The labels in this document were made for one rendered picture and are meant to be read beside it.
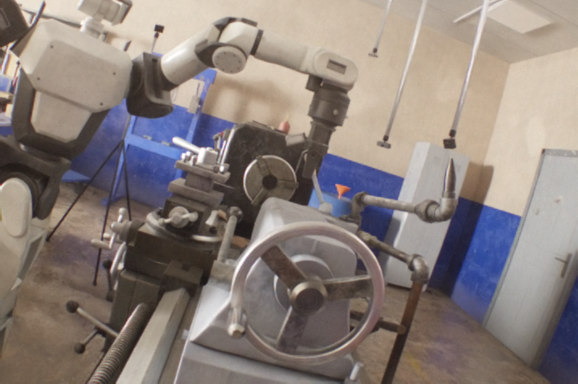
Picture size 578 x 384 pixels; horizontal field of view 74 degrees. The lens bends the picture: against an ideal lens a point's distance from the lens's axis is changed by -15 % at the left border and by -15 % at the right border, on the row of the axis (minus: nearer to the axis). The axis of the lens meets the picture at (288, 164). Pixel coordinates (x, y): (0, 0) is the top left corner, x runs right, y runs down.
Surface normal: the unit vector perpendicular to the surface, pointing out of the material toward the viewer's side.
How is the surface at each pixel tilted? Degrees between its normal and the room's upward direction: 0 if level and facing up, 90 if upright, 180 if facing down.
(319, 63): 90
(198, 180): 90
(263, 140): 90
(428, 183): 90
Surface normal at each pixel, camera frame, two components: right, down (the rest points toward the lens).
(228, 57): -0.13, 0.79
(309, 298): 0.07, 0.07
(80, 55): 0.57, 0.27
